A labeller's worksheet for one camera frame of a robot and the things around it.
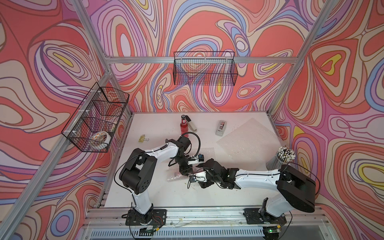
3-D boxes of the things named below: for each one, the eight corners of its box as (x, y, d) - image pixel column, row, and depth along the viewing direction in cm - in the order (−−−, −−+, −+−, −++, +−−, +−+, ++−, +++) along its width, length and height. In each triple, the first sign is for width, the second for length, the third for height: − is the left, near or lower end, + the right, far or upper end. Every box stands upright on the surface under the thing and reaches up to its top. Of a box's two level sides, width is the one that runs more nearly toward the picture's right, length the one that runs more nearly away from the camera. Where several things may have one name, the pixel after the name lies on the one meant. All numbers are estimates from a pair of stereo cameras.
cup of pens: (273, 175, 89) (288, 161, 74) (263, 165, 93) (276, 150, 78) (280, 169, 91) (296, 154, 77) (270, 160, 95) (284, 144, 81)
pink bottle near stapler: (183, 140, 106) (181, 120, 90) (181, 137, 108) (178, 117, 91) (188, 137, 108) (187, 117, 91) (185, 134, 110) (183, 114, 93)
